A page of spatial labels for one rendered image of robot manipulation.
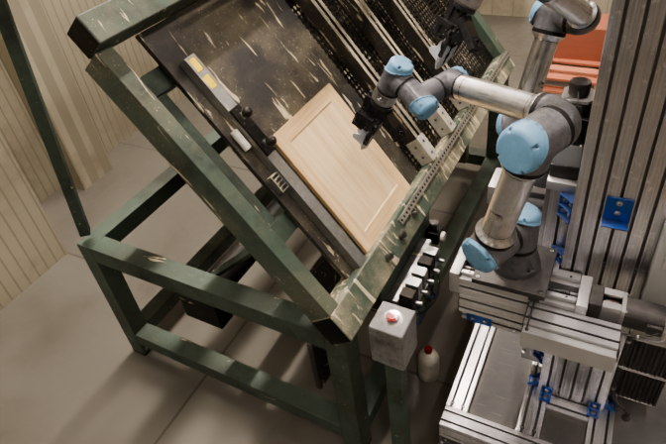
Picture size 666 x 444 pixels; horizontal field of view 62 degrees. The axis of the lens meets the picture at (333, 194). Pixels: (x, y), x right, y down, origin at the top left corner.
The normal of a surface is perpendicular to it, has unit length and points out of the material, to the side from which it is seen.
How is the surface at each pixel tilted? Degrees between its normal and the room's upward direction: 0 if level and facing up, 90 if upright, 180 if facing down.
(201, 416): 0
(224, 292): 0
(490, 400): 0
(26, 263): 90
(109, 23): 53
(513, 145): 83
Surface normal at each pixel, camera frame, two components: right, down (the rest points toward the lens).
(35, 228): 0.89, 0.19
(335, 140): 0.62, -0.31
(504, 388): -0.11, -0.79
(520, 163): -0.77, 0.36
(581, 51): -0.44, 0.58
